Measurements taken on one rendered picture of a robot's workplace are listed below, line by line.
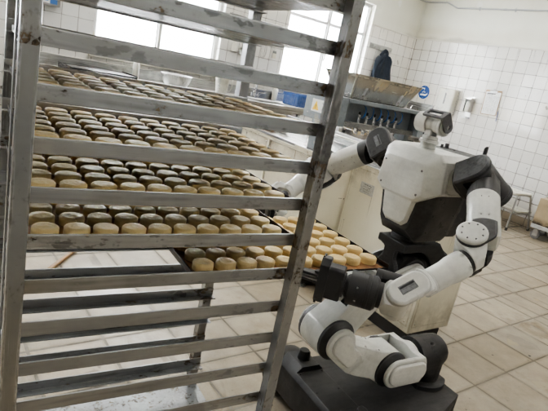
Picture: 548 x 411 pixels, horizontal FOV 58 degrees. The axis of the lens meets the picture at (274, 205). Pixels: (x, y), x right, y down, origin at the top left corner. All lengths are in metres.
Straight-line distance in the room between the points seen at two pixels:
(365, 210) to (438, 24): 5.37
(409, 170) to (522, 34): 5.67
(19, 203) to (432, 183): 1.15
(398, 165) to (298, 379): 0.86
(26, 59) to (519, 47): 6.65
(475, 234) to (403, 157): 0.43
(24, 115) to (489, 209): 1.12
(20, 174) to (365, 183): 2.20
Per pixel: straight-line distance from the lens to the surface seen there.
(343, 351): 1.67
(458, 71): 7.54
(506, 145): 7.01
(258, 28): 1.03
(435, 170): 1.58
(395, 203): 1.68
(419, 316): 2.72
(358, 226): 2.89
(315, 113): 2.94
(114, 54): 0.93
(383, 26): 7.53
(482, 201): 1.45
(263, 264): 1.23
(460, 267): 1.31
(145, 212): 1.18
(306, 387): 1.90
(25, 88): 0.89
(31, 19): 0.88
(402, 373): 1.95
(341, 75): 1.11
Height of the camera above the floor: 1.25
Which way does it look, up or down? 15 degrees down
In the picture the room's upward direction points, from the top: 12 degrees clockwise
